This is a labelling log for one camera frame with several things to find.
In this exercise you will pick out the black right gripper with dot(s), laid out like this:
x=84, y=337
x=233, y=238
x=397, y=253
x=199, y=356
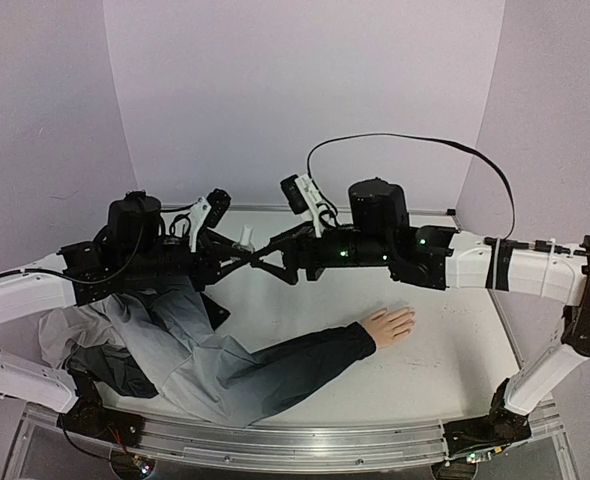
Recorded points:
x=291, y=256

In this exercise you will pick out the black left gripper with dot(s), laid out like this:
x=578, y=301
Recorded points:
x=212, y=254

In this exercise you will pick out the clear nail polish bottle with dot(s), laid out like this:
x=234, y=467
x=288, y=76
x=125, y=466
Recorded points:
x=244, y=242

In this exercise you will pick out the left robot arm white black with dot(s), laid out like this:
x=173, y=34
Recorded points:
x=73, y=277

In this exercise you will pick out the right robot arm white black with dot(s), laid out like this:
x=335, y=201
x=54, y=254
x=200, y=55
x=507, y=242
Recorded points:
x=439, y=258

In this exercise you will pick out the grey black jacket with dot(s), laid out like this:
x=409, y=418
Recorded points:
x=157, y=341

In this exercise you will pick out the mannequin hand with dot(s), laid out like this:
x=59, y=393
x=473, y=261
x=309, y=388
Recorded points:
x=386, y=327

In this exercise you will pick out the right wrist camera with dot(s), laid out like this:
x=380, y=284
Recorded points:
x=306, y=201

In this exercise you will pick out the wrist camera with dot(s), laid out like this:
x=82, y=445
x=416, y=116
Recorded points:
x=206, y=212
x=306, y=201

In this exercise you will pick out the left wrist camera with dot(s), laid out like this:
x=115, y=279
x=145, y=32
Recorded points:
x=206, y=212

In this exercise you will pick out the aluminium back table rail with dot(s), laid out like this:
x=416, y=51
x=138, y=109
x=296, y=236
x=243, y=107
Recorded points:
x=284, y=208

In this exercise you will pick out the aluminium table rail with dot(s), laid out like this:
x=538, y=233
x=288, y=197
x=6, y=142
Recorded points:
x=507, y=328
x=284, y=208

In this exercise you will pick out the aluminium front rail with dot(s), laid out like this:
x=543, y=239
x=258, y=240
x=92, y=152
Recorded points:
x=315, y=437

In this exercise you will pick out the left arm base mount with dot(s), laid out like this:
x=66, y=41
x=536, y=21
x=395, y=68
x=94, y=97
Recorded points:
x=91, y=419

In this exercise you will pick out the aluminium right table rail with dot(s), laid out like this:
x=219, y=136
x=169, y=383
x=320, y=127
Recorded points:
x=507, y=328

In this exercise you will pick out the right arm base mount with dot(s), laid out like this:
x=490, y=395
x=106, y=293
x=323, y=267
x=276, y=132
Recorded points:
x=499, y=428

